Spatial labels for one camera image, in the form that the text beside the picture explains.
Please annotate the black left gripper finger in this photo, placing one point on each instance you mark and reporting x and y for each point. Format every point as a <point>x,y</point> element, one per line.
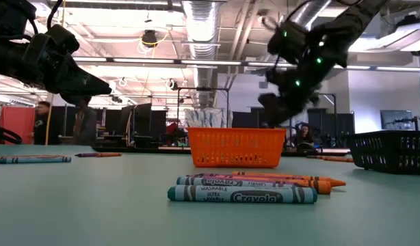
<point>75,99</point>
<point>80,83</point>

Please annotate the crayons mid pile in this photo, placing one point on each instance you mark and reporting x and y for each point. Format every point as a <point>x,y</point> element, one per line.
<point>32,160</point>

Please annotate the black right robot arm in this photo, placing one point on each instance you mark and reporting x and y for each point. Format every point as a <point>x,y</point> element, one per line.
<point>333,41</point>

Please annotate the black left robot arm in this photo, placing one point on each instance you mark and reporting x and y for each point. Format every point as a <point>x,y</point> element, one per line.
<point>8,61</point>

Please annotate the person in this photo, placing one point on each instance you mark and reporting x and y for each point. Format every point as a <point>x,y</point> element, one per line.
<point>305,138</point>
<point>42,123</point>
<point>85,123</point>

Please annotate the ceiling light strip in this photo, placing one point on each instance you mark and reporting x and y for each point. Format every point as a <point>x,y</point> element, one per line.
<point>360,67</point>
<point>143,60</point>
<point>90,59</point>
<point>211,63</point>
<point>401,69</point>

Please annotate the orange plastic basket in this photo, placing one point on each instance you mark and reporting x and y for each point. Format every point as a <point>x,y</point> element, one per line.
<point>235,147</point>

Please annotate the red partition panel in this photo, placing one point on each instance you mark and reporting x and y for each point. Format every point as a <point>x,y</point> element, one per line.
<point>16,123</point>

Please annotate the clear plastic cover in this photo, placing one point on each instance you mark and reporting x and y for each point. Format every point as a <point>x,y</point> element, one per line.
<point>205,118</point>

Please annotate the teal crayon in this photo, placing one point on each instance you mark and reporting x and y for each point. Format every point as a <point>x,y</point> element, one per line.
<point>210,181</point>
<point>242,194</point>

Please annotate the green table mat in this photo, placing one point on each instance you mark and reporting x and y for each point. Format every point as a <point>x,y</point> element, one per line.
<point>93,212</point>

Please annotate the black plastic basket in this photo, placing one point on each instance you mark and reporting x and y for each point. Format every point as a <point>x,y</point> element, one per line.
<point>388,150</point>

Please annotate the black monitor screen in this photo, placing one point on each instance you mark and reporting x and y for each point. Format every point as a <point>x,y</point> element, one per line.
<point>396,118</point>

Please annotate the black background rig frame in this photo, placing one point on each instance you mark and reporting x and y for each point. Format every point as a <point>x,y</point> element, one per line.
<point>203,89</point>

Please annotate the silver ventilation duct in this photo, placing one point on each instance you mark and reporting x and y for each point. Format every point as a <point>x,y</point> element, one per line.
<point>203,34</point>

